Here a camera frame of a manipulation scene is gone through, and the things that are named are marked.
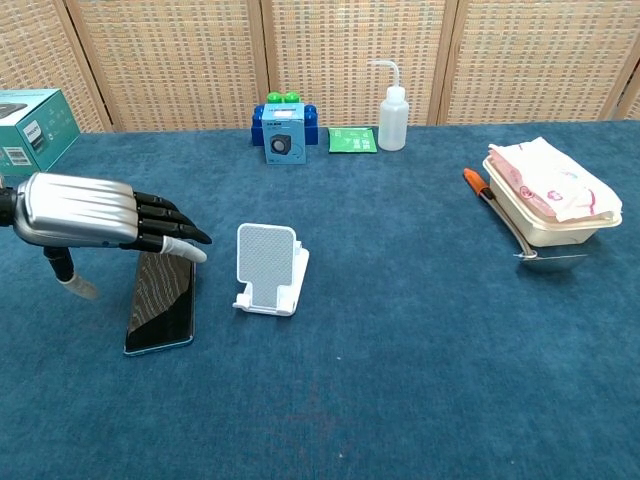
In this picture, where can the white plastic squeeze bottle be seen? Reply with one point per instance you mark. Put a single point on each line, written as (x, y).
(392, 122)

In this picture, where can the pink white wrapped package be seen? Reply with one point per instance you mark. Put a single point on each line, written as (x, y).
(550, 180)

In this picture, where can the cream plastic food container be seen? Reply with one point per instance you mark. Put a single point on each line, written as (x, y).
(550, 227)

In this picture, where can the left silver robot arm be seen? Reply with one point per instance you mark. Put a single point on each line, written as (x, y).
(6, 206)

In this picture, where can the white phone stand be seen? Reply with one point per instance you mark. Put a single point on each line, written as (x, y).
(265, 265)

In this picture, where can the black smartphone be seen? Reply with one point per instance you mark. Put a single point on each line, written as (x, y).
(160, 305)

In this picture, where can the green sachet packet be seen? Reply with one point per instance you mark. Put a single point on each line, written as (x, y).
(352, 140)

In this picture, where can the orange marker pen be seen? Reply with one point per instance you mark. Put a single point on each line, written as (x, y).
(476, 182)

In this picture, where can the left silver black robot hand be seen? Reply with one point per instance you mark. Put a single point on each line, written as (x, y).
(75, 210)

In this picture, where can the teal cardboard product box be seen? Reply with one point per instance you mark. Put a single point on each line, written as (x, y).
(30, 135)

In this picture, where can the woven rattan folding screen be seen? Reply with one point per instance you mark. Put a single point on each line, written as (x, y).
(350, 55)

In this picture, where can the light blue speaker box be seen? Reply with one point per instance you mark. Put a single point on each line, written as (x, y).
(284, 140)

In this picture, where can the metal ladle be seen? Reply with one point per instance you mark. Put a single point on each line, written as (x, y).
(550, 262)

